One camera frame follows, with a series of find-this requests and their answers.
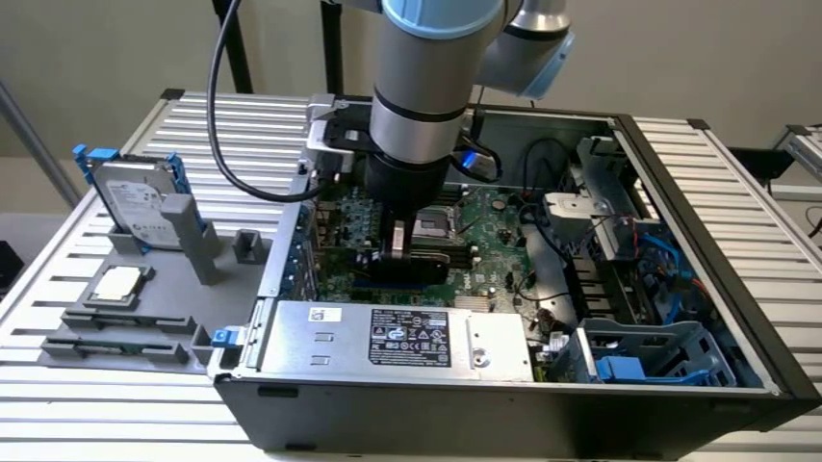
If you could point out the CPU socket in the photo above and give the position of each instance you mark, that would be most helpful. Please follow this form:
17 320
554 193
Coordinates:
433 223

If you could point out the hard disk with blue bracket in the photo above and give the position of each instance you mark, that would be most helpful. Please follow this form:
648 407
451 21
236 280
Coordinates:
135 204

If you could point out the metal disk bay cage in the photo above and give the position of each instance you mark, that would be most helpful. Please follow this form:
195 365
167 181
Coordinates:
596 192

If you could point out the blue case latch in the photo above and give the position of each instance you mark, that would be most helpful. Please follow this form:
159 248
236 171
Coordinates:
224 336

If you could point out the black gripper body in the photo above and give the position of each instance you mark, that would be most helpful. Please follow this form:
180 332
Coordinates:
400 185

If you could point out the black open PC case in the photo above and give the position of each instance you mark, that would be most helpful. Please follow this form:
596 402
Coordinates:
514 298

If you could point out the black graphics card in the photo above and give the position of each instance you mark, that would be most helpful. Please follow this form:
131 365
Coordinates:
403 269

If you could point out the grey parts rack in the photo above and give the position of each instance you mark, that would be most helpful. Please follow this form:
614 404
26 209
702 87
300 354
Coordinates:
147 298

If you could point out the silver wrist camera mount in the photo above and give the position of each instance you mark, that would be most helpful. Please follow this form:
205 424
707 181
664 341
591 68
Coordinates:
327 132

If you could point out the blue USB connector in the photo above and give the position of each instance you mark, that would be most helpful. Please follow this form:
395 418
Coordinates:
476 161

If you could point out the black tripod stand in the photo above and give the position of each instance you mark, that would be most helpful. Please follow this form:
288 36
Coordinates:
333 48

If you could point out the silver power supply unit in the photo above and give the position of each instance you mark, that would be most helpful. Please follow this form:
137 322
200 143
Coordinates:
385 341

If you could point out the silver CPU chip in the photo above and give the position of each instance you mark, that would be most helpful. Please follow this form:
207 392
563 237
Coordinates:
115 286

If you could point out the green motherboard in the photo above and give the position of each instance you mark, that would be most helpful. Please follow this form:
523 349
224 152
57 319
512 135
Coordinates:
488 250

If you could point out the blue plastic drive caddy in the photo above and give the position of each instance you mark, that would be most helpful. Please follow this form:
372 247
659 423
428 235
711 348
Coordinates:
648 353

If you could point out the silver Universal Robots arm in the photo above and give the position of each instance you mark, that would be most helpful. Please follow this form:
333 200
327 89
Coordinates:
420 72

